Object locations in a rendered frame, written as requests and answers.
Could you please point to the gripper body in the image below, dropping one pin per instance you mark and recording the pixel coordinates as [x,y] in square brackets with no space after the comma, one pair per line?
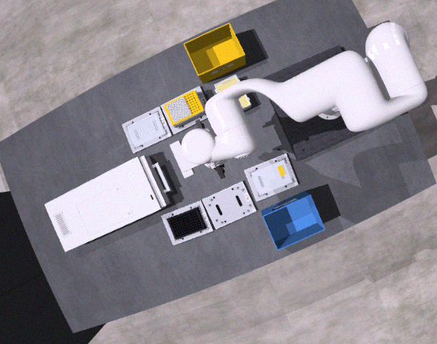
[218,163]

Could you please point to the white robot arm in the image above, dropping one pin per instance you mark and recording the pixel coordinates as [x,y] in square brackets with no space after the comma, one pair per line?
[346,84]

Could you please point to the blue box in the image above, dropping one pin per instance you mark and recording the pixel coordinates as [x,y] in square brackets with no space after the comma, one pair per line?
[292,220]

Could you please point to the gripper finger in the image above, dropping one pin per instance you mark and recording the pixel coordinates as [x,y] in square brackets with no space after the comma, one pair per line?
[220,170]
[199,124]

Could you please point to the yellow open box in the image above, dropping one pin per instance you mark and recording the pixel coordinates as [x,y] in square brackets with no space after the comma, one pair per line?
[210,51]

